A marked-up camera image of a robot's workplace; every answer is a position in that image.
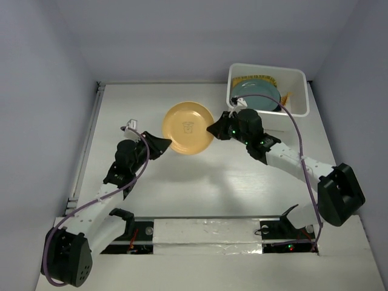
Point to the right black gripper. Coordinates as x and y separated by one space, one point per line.
219 128

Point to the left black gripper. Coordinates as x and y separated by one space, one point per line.
157 145

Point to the yellow round plate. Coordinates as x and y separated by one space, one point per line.
185 124

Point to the teal round plate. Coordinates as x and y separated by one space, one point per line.
249 89

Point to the white plastic bin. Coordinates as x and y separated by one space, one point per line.
288 80

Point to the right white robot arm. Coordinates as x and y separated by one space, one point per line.
334 190

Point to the yellow woven bamboo tray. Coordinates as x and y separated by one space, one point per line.
267 78

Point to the aluminium frame rail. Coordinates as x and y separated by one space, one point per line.
72 200

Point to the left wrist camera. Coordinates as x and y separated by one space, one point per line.
131 127

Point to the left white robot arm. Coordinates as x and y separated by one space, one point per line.
71 245

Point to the silver foil taped panel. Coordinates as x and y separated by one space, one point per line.
206 237

